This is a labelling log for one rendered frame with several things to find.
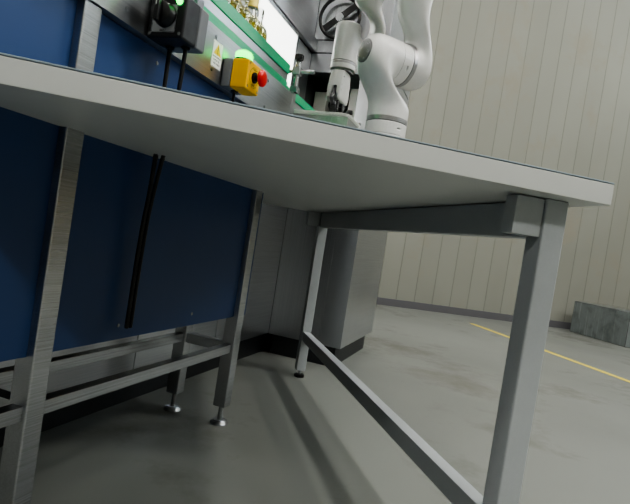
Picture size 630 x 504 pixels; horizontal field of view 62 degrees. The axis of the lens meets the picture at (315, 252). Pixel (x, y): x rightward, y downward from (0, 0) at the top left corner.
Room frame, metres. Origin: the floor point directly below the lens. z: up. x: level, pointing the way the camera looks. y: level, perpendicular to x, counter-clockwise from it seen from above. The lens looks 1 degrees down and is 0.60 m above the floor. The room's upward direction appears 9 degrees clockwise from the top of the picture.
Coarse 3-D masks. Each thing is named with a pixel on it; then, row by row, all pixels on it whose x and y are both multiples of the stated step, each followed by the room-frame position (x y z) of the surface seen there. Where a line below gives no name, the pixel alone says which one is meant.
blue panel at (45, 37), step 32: (0, 0) 0.74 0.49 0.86; (32, 0) 0.79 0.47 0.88; (64, 0) 0.84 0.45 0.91; (0, 32) 0.74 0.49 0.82; (32, 32) 0.79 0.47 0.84; (64, 32) 0.85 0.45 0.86; (128, 32) 0.98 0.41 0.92; (64, 64) 0.86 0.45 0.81; (96, 64) 0.92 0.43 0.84; (128, 64) 1.00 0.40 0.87; (160, 64) 1.08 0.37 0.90; (224, 96) 1.34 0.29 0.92
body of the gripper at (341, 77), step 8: (336, 72) 1.73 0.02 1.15; (344, 72) 1.73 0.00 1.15; (336, 80) 1.73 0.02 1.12; (344, 80) 1.74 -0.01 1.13; (328, 88) 1.73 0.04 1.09; (344, 88) 1.75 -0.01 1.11; (328, 96) 1.74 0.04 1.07; (336, 96) 1.74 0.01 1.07; (344, 96) 1.76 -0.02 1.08; (344, 104) 1.79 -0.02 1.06
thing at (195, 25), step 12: (168, 0) 0.99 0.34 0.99; (192, 0) 0.99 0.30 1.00; (180, 12) 0.98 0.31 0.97; (192, 12) 0.99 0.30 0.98; (204, 12) 1.03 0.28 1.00; (156, 24) 0.99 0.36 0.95; (180, 24) 0.98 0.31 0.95; (192, 24) 1.00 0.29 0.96; (204, 24) 1.04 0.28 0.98; (156, 36) 0.99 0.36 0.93; (168, 36) 0.98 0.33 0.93; (180, 36) 0.98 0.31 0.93; (192, 36) 1.00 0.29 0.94; (204, 36) 1.04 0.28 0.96; (168, 48) 1.03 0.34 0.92; (180, 48) 1.04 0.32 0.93; (192, 48) 1.03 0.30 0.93
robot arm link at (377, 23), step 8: (360, 0) 1.67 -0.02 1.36; (368, 0) 1.66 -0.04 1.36; (376, 0) 1.66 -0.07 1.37; (360, 8) 1.69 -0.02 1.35; (368, 8) 1.68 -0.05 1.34; (376, 8) 1.68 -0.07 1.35; (368, 16) 1.72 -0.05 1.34; (376, 16) 1.70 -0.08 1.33; (376, 24) 1.73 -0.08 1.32; (384, 24) 1.73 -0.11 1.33; (376, 32) 1.75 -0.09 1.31; (384, 32) 1.75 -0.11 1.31
